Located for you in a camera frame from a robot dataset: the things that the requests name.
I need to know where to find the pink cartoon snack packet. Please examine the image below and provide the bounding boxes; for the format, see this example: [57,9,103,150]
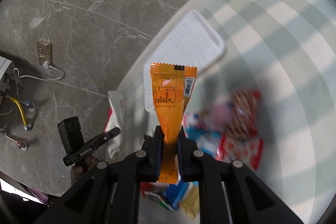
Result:
[182,101,235,138]

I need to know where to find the blue cookie packet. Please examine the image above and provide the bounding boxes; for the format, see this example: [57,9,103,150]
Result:
[164,180,190,211]

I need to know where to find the green seaweed snack packet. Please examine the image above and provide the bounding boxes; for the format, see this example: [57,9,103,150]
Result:
[140,182,175,211]

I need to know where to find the white red snack packet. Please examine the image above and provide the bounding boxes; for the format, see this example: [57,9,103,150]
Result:
[104,90,125,160]

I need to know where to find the gold snack packet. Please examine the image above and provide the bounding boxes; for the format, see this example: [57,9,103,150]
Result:
[180,184,200,219]

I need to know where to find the red white small packet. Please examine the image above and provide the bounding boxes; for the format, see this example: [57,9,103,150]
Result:
[215,90,264,170]

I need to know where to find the orange snack packet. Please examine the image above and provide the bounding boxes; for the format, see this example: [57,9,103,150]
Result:
[150,63,198,184]

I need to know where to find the left hand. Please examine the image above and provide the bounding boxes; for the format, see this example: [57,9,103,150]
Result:
[71,155,99,180]

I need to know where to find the white plastic tray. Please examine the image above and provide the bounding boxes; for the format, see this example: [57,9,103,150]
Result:
[143,10,227,112]

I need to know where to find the white appliance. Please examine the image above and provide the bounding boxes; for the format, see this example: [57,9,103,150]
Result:
[0,56,14,93]

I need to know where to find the green check tablecloth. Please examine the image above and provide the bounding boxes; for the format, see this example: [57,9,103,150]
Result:
[119,0,335,223]

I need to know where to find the black camera box left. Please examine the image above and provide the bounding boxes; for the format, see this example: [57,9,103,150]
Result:
[57,116,84,155]

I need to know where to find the yellow hose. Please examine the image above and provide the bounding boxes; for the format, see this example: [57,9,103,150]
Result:
[7,95,29,128]

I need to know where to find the white power cable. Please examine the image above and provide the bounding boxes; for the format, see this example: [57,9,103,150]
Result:
[11,61,66,90]

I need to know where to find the gold wall socket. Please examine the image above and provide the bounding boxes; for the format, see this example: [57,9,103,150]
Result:
[37,39,52,66]

